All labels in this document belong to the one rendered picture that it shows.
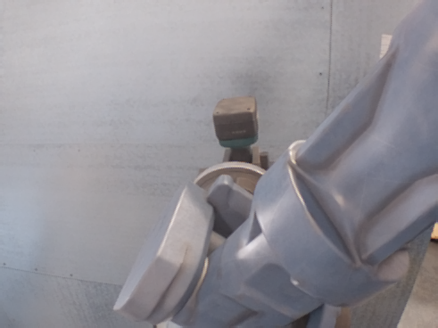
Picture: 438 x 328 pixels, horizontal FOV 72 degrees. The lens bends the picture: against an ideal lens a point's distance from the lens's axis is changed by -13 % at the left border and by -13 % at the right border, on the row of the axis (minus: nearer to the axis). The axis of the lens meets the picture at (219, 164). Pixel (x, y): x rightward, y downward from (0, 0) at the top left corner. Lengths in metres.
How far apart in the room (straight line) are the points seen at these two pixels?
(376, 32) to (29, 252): 1.38
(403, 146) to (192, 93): 0.75
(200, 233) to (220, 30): 0.62
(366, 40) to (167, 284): 0.76
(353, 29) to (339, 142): 0.69
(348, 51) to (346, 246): 0.72
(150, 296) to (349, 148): 0.18
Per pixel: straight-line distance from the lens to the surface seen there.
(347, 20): 0.88
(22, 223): 1.37
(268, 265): 0.24
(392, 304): 1.38
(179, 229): 0.31
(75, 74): 1.00
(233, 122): 0.57
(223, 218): 0.38
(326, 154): 0.21
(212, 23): 0.86
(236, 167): 0.45
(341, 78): 0.89
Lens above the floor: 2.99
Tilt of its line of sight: 25 degrees down
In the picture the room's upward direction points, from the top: 2 degrees counter-clockwise
